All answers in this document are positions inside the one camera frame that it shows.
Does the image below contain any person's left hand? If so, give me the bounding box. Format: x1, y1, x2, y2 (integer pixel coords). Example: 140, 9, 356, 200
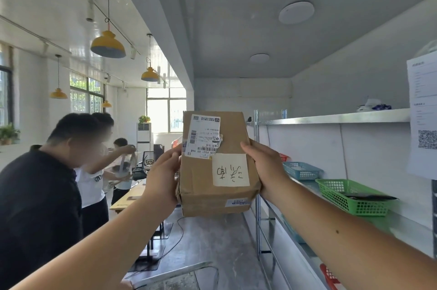
143, 145, 183, 210

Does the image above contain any person's right hand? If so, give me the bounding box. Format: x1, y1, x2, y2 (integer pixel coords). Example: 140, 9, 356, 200
240, 139, 291, 201

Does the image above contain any brown cardboard parcel box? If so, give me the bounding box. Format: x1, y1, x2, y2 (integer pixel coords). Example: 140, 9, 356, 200
175, 110, 262, 218

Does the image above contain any person's right forearm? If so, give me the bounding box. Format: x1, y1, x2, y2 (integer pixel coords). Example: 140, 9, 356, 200
266, 177, 437, 290

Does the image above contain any person's left forearm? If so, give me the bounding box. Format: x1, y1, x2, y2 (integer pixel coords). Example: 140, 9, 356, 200
10, 182, 173, 290

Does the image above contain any black office chair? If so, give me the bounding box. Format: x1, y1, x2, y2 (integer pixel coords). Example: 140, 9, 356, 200
131, 151, 156, 182

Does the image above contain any white standing air conditioner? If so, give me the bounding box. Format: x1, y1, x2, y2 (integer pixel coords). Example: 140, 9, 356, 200
137, 122, 152, 154

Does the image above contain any blue plastic basket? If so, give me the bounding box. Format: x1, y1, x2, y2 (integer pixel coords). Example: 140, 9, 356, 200
282, 161, 324, 181

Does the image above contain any wooden table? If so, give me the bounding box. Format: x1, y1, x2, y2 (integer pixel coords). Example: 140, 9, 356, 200
109, 178, 148, 214

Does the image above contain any green plastic basket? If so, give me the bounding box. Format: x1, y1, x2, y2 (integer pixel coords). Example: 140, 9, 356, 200
315, 178, 399, 217

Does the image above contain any metal shelving unit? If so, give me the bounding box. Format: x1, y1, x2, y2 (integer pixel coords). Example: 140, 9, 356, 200
246, 108, 437, 290

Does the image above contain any black flat packet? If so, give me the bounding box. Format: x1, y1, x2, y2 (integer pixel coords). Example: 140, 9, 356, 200
343, 193, 399, 202

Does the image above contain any white and blue packet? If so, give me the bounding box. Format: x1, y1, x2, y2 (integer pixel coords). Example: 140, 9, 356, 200
356, 97, 392, 112

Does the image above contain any white printed paper notice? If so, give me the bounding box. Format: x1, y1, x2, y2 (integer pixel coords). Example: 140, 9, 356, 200
406, 49, 437, 181

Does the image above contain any black floor cable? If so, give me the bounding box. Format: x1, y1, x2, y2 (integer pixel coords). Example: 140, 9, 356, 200
128, 216, 186, 275

